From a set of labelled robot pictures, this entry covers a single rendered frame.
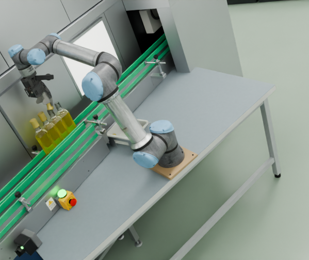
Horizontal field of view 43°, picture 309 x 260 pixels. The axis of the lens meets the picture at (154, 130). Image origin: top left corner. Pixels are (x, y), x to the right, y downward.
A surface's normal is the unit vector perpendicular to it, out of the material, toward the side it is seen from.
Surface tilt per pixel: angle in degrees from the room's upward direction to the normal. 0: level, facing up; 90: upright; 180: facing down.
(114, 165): 0
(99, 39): 90
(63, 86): 90
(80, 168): 90
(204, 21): 90
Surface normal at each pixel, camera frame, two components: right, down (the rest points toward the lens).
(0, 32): 0.79, 0.12
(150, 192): -0.31, -0.77
